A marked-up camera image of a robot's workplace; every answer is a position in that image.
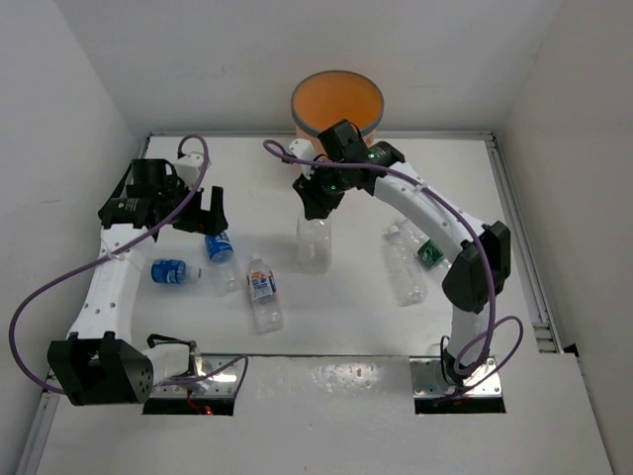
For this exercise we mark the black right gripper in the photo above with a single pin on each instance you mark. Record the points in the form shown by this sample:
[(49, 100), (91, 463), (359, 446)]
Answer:
[(316, 204)]

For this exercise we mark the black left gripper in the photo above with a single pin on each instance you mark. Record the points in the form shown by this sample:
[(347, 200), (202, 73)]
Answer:
[(204, 221)]

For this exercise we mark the clear square bottle white cap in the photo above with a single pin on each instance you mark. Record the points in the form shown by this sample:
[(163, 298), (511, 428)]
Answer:
[(314, 244)]

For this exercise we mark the clear bottle dark blue label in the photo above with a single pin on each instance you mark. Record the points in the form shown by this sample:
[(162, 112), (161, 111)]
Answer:
[(223, 264)]

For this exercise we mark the clear bottle green label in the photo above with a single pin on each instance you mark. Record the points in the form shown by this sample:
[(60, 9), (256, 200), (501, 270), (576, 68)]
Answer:
[(420, 244)]

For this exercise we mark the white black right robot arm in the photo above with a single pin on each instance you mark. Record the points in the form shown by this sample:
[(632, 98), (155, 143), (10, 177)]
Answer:
[(479, 253)]

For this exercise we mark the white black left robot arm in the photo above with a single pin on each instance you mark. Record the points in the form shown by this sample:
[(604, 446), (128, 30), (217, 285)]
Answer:
[(97, 363)]

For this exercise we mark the orange capybara waste bin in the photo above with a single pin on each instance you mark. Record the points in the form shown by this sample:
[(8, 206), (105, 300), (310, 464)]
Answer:
[(327, 97)]

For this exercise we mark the small bottle blue label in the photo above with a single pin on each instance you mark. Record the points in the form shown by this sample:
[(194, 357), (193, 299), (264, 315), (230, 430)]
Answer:
[(174, 272)]

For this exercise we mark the clear unlabelled crumpled bottle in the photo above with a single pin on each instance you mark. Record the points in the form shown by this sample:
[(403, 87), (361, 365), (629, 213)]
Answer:
[(402, 268)]

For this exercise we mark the clear bottle orange white label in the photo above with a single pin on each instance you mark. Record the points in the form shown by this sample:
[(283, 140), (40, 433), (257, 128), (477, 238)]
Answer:
[(262, 290)]

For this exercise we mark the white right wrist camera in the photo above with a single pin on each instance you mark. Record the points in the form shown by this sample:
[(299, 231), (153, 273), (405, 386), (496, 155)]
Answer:
[(304, 151)]

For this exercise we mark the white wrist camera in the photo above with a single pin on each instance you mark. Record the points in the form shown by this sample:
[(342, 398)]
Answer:
[(189, 167), (304, 151)]

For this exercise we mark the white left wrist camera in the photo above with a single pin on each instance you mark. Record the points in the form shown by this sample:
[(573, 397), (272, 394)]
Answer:
[(189, 167)]

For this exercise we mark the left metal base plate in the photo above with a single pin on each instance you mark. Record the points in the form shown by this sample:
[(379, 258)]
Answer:
[(214, 378)]

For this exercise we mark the metal base plate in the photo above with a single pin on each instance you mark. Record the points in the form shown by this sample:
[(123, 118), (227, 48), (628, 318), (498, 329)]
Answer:
[(430, 381), (214, 378)]

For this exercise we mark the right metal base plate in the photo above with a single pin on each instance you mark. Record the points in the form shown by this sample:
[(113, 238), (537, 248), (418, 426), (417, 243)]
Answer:
[(430, 381)]

